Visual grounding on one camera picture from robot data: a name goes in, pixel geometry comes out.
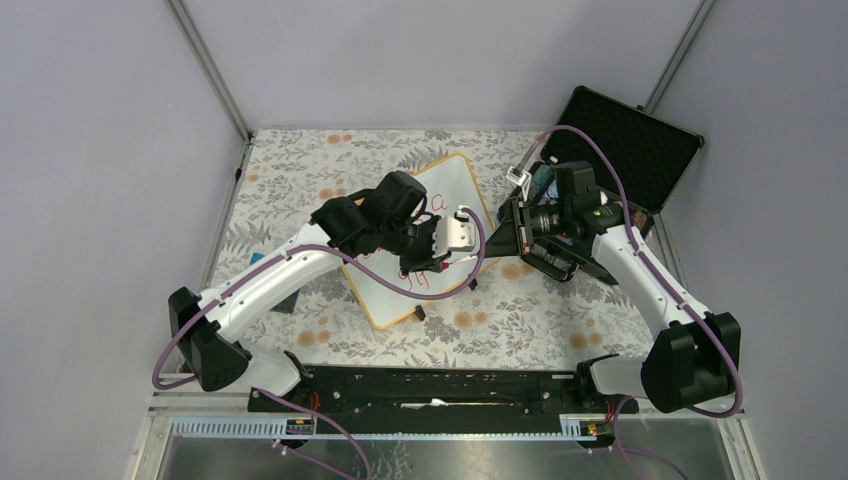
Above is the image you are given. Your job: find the grey blue lego plate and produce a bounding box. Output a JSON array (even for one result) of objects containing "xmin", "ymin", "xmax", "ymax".
[{"xmin": 270, "ymin": 292, "xmax": 299, "ymax": 314}]

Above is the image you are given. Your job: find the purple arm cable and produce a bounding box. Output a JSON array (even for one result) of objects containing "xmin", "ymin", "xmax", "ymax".
[
  {"xmin": 150, "ymin": 206, "xmax": 488, "ymax": 480},
  {"xmin": 516, "ymin": 124, "xmax": 745, "ymax": 480}
]

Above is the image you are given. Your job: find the black poker chip case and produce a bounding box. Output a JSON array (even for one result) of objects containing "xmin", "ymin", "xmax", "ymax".
[{"xmin": 498, "ymin": 85, "xmax": 706, "ymax": 287}]

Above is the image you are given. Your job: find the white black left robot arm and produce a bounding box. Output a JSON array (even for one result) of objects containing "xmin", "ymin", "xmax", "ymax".
[{"xmin": 153, "ymin": 171, "xmax": 449, "ymax": 411}]

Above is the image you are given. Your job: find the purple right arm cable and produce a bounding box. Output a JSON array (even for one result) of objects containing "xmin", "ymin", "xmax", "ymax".
[{"xmin": 516, "ymin": 124, "xmax": 745, "ymax": 480}]

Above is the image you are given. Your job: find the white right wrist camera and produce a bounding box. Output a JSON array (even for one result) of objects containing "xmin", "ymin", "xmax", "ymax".
[{"xmin": 505, "ymin": 167, "xmax": 532, "ymax": 201}]

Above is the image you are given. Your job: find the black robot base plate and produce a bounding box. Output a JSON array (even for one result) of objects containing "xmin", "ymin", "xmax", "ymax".
[{"xmin": 248, "ymin": 365, "xmax": 621, "ymax": 423}]

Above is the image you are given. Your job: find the aluminium frame rail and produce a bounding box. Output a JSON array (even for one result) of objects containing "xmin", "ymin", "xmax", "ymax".
[{"xmin": 164, "ymin": 0, "xmax": 253, "ymax": 143}]

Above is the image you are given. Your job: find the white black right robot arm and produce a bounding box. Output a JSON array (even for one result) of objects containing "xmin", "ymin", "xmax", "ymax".
[{"xmin": 485, "ymin": 161, "xmax": 743, "ymax": 416}]

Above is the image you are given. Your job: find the grey slotted cable duct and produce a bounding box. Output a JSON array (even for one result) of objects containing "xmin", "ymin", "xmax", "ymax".
[{"xmin": 171, "ymin": 413, "xmax": 611, "ymax": 442}]

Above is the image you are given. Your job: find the white red whiteboard marker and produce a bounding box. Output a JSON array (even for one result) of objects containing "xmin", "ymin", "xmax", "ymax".
[{"xmin": 450, "ymin": 255, "xmax": 477, "ymax": 265}]

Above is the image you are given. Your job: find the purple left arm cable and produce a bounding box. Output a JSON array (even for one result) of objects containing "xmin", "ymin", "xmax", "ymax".
[{"xmin": 150, "ymin": 206, "xmax": 488, "ymax": 480}]

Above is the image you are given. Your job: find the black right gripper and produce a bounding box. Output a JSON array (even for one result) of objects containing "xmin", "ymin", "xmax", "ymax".
[{"xmin": 478, "ymin": 198, "xmax": 571, "ymax": 260}]

